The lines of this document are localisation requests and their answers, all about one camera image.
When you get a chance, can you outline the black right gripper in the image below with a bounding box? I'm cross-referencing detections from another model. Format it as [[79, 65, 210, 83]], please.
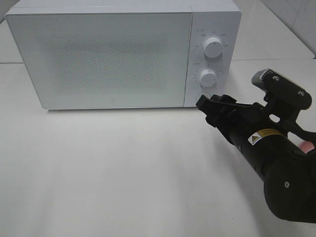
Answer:
[[196, 95, 284, 146]]

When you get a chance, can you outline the round white door button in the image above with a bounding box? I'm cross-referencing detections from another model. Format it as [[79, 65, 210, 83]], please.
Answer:
[[196, 91, 211, 102]]

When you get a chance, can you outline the white microwave door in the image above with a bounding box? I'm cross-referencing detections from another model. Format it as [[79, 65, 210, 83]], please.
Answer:
[[7, 13, 192, 109]]

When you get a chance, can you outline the pink round plate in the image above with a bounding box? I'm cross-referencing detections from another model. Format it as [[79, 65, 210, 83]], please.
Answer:
[[298, 141, 315, 155]]

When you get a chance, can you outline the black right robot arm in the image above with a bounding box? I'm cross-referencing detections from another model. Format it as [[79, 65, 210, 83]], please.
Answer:
[[196, 95, 316, 223]]

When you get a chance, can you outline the white lower microwave knob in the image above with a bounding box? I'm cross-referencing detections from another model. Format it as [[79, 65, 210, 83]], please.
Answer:
[[199, 69, 217, 87]]

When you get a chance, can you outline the white microwave knob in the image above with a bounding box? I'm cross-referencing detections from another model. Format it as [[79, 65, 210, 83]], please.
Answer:
[[202, 36, 224, 58], [199, 69, 217, 87]]

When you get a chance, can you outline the white upper microwave knob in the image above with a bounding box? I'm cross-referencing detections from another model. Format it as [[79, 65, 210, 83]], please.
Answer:
[[202, 36, 224, 58]]

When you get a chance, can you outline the white microwave oven body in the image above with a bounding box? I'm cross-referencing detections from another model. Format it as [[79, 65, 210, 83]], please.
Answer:
[[5, 0, 242, 109]]

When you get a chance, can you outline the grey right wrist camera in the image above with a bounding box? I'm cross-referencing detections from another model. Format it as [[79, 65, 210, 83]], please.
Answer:
[[251, 69, 312, 122]]

